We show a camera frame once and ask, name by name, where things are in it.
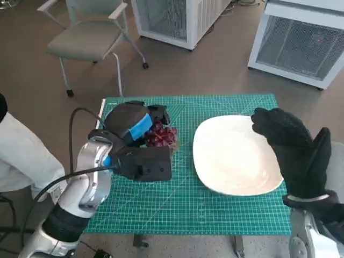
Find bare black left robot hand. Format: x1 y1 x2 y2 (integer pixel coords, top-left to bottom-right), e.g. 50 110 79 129
104 101 171 148

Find grey chair with white frame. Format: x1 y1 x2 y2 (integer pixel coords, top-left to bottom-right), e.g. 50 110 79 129
37 0 150 97

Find white square plate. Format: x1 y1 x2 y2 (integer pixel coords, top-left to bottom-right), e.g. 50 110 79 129
192 114 284 196

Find black floor bar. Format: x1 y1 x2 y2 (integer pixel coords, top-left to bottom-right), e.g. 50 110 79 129
0 227 35 236

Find wide white mesh cabinet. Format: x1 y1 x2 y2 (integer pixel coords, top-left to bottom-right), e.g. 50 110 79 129
247 0 344 91

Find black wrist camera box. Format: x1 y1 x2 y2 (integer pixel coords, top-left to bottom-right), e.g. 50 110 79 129
322 190 344 224
109 146 173 181

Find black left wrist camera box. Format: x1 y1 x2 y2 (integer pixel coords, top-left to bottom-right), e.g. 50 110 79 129
109 146 173 181

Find black looped floor cable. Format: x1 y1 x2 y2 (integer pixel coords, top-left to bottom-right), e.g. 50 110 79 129
0 195 17 258

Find thin cables behind cabinets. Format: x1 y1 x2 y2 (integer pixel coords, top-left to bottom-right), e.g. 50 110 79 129
224 0 267 14

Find green cutting mat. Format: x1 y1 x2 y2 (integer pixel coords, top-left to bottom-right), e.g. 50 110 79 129
82 93 292 237

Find small black device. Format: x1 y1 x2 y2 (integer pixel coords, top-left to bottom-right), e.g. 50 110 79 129
91 248 113 258

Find metal table leg bracket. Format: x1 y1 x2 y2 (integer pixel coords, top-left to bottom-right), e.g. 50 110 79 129
133 234 149 248
233 235 246 257

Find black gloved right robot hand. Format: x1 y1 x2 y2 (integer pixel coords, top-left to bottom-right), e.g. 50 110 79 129
251 107 332 202

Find tall white mesh cabinet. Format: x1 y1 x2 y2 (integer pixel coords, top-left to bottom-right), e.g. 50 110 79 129
130 0 233 51

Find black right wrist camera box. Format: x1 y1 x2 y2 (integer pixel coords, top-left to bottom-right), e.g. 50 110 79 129
322 190 344 224

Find red toy grape bunch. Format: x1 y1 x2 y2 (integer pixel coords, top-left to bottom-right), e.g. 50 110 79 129
145 120 181 153

